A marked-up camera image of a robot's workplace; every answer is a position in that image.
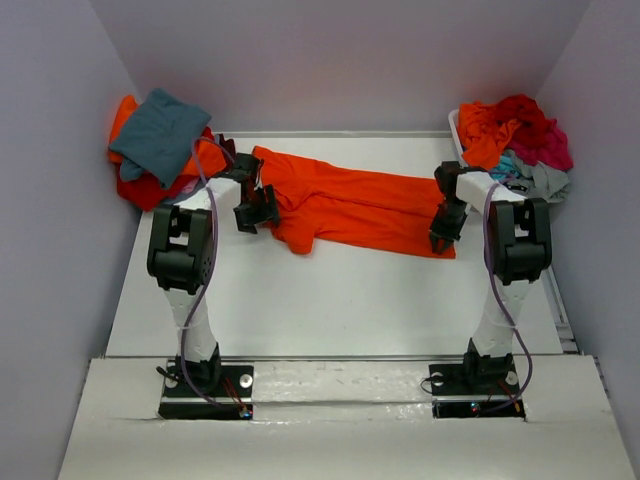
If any pink folded t shirt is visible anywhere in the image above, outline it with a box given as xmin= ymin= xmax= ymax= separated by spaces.
xmin=181 ymin=179 xmax=199 ymax=195

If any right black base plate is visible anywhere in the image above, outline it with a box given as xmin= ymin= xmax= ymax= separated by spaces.
xmin=421 ymin=363 xmax=526 ymax=419

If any orange t shirt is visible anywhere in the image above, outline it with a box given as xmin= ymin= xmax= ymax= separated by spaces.
xmin=107 ymin=95 xmax=226 ymax=178
xmin=252 ymin=146 xmax=456 ymax=259

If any white laundry basket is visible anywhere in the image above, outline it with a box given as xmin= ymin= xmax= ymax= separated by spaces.
xmin=446 ymin=106 xmax=564 ymax=211

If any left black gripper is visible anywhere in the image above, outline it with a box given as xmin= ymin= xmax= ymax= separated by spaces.
xmin=233 ymin=184 xmax=280 ymax=234

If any red folded t shirt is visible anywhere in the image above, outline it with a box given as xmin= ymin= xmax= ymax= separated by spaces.
xmin=116 ymin=175 xmax=194 ymax=212

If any magenta crumpled t shirt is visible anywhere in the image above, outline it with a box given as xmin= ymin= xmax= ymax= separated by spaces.
xmin=507 ymin=123 xmax=574 ymax=172

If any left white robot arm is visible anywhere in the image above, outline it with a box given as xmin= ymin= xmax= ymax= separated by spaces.
xmin=147 ymin=154 xmax=280 ymax=395

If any orange folded t shirt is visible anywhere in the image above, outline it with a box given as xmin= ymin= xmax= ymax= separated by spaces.
xmin=107 ymin=95 xmax=226 ymax=178

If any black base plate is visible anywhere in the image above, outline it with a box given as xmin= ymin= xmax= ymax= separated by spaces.
xmin=156 ymin=361 xmax=254 ymax=421
xmin=421 ymin=363 xmax=526 ymax=419

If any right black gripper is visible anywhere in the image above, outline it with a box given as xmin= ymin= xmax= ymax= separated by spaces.
xmin=431 ymin=197 xmax=471 ymax=251

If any dark maroon t shirt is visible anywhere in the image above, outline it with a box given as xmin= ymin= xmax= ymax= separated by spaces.
xmin=214 ymin=133 xmax=236 ymax=159

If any red crumpled t shirt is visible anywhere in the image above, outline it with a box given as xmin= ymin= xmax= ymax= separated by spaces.
xmin=495 ymin=94 xmax=551 ymax=148

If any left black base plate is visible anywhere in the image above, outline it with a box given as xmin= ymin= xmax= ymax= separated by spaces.
xmin=156 ymin=361 xmax=254 ymax=421

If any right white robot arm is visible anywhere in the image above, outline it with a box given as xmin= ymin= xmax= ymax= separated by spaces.
xmin=428 ymin=161 xmax=552 ymax=396

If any cyan crumpled t shirt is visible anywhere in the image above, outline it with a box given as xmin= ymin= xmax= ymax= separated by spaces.
xmin=493 ymin=154 xmax=519 ymax=176

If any teal folded t shirt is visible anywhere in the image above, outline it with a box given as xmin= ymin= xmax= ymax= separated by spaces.
xmin=109 ymin=88 xmax=211 ymax=189

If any grey crumpled t shirt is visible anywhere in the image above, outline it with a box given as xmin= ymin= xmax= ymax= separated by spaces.
xmin=501 ymin=150 xmax=571 ymax=204

